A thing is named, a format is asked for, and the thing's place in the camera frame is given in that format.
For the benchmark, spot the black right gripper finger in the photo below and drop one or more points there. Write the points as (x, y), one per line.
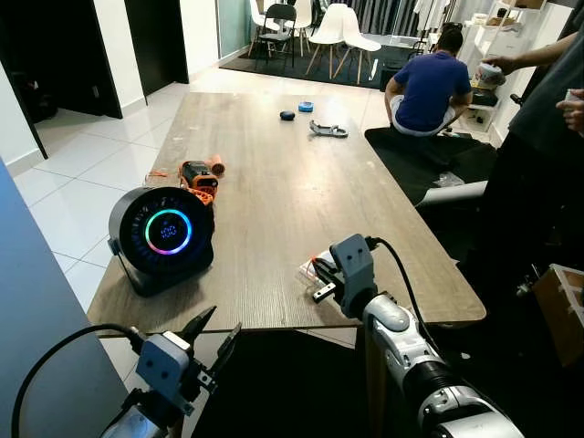
(322, 265)
(324, 293)

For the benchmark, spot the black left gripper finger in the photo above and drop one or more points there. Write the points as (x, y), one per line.
(199, 326)
(225, 349)

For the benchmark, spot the clear plastic key tag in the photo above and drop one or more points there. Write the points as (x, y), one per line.
(307, 271)

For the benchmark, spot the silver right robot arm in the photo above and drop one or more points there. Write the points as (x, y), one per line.
(429, 374)

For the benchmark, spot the wooden table leg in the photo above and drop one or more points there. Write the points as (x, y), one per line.
(374, 401)

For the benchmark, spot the grey metal hand tool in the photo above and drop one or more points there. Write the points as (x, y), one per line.
(325, 130)

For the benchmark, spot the black floor mat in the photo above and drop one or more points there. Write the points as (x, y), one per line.
(420, 160)

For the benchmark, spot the white rolled sheet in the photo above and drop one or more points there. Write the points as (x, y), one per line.
(452, 193)

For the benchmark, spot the orange and black power tool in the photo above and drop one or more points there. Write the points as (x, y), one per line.
(197, 173)

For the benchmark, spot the small black oval object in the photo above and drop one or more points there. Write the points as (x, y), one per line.
(287, 115)

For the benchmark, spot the small blue round object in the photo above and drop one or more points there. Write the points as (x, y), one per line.
(306, 107)

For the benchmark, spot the wooden box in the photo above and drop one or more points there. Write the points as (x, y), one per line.
(561, 310)

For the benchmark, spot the seated person in blue shirt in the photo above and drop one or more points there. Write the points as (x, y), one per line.
(429, 87)

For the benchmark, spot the white plastic chair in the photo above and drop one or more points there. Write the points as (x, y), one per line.
(327, 26)
(363, 38)

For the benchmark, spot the standing person in dark clothes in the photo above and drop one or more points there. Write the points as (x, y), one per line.
(534, 164)

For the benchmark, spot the black chair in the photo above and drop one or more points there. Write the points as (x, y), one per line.
(278, 23)

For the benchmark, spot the white shelf unit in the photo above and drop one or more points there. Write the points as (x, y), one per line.
(511, 32)

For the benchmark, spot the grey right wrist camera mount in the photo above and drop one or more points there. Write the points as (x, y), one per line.
(356, 260)

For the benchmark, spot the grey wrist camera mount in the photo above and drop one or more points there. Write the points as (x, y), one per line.
(356, 260)
(162, 367)

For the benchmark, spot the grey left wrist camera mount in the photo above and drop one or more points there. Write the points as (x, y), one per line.
(162, 367)

